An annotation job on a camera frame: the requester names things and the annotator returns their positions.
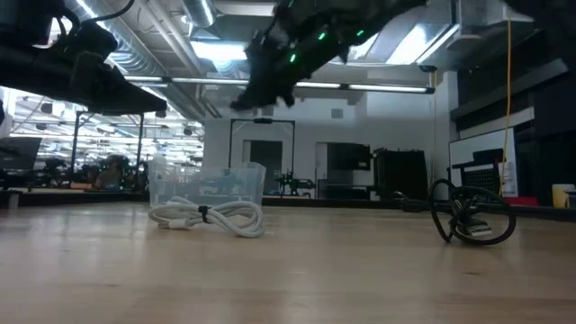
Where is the black metal frame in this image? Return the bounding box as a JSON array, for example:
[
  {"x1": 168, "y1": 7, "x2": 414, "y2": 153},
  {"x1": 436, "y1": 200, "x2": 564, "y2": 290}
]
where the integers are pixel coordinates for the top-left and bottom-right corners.
[{"x1": 69, "y1": 110, "x2": 146, "y2": 185}]

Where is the red box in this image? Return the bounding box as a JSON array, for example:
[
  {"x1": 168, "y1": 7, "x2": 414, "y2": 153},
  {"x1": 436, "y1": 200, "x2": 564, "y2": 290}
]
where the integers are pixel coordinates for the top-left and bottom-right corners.
[{"x1": 502, "y1": 195, "x2": 540, "y2": 208}]

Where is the black cabinet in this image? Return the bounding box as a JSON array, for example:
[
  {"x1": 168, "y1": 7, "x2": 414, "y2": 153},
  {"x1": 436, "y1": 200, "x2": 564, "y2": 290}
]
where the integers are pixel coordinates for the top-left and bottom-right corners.
[{"x1": 373, "y1": 148, "x2": 429, "y2": 202}]

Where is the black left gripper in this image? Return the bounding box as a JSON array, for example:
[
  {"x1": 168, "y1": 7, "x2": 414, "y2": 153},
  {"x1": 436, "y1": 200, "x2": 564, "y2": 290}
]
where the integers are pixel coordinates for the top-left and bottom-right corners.
[{"x1": 0, "y1": 19, "x2": 168, "y2": 115}]

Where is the black braided USB-C cable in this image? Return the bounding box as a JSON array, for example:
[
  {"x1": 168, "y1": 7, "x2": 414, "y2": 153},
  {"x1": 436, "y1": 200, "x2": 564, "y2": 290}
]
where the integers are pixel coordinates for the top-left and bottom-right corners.
[{"x1": 427, "y1": 178, "x2": 518, "y2": 247}]

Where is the white USB-C cable bundle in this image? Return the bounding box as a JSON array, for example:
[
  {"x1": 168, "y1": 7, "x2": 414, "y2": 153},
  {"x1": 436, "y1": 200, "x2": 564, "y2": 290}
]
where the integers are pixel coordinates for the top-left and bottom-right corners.
[{"x1": 148, "y1": 195, "x2": 266, "y2": 239}]

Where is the black computer monitor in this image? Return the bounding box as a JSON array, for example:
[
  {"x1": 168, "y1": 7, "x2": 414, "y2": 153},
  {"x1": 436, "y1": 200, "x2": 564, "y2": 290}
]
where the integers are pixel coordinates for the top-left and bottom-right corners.
[{"x1": 0, "y1": 136, "x2": 43, "y2": 171}]

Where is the dark wall screen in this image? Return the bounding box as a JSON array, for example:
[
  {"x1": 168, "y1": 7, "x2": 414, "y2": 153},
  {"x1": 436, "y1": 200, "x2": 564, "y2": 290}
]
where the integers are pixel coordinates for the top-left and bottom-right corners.
[{"x1": 327, "y1": 142, "x2": 372, "y2": 172}]

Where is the white board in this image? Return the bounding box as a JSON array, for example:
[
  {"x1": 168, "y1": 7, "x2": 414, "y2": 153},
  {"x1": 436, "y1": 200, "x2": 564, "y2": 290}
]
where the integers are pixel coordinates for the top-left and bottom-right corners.
[{"x1": 448, "y1": 127, "x2": 519, "y2": 198}]

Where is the black frame robot station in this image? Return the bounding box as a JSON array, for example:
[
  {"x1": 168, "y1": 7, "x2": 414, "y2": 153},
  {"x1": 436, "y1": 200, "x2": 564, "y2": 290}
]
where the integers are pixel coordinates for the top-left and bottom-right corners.
[{"x1": 228, "y1": 117, "x2": 297, "y2": 197}]

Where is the person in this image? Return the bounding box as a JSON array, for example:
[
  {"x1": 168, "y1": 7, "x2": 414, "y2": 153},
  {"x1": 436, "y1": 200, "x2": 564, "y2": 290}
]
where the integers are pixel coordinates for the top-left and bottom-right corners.
[{"x1": 93, "y1": 154, "x2": 132, "y2": 192}]

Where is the yellow hanging cable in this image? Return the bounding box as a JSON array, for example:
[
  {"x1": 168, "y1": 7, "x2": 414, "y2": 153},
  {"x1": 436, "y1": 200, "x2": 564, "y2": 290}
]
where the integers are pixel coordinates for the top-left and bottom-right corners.
[{"x1": 498, "y1": 17, "x2": 514, "y2": 197}]

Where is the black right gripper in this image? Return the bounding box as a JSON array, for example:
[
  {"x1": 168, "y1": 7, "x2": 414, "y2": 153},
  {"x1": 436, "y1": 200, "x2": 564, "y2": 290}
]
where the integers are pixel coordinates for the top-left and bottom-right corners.
[{"x1": 229, "y1": 42, "x2": 325, "y2": 113}]

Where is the yellow cup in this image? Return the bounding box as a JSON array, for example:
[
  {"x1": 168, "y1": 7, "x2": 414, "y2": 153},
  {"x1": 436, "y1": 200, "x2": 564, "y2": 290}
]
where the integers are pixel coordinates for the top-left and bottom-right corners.
[{"x1": 552, "y1": 183, "x2": 576, "y2": 210}]

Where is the clear plastic bin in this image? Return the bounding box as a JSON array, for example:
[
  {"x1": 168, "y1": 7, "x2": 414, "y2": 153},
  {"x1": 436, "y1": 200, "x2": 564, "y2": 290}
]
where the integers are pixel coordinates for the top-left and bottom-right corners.
[{"x1": 148, "y1": 161, "x2": 267, "y2": 209}]

